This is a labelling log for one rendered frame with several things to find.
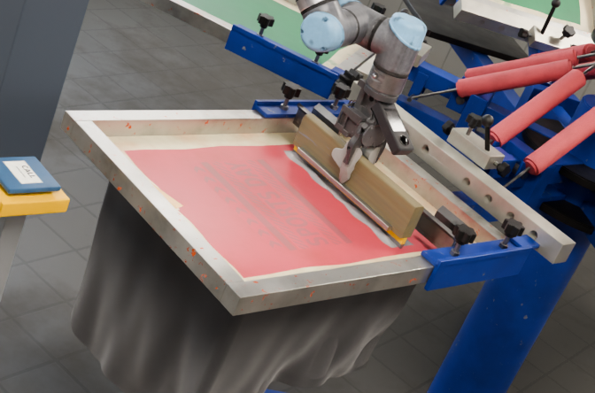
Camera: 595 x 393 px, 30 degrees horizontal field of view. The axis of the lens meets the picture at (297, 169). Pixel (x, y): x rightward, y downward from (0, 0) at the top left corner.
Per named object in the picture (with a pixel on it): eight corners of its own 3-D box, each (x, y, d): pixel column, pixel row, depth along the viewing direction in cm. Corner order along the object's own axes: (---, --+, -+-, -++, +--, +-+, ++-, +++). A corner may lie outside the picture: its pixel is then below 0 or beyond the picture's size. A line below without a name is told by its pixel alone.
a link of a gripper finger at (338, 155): (327, 172, 231) (348, 134, 228) (345, 187, 227) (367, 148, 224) (317, 170, 228) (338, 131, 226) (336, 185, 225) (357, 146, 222)
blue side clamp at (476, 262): (427, 291, 211) (441, 262, 208) (409, 275, 214) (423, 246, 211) (518, 274, 232) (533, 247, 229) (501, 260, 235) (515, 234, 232)
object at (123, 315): (171, 471, 205) (248, 286, 188) (56, 320, 232) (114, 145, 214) (183, 467, 207) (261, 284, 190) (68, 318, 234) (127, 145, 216)
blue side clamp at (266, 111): (257, 138, 244) (268, 111, 241) (244, 127, 247) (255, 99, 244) (351, 135, 265) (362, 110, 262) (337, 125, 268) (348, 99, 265)
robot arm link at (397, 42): (399, 7, 220) (436, 26, 217) (379, 57, 225) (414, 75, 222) (383, 11, 214) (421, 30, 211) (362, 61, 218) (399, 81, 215)
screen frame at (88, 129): (232, 316, 178) (240, 297, 176) (59, 127, 212) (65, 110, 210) (518, 266, 232) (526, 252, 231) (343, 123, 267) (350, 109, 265)
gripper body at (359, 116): (357, 128, 232) (378, 77, 227) (384, 150, 227) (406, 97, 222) (331, 129, 227) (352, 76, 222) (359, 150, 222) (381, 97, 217)
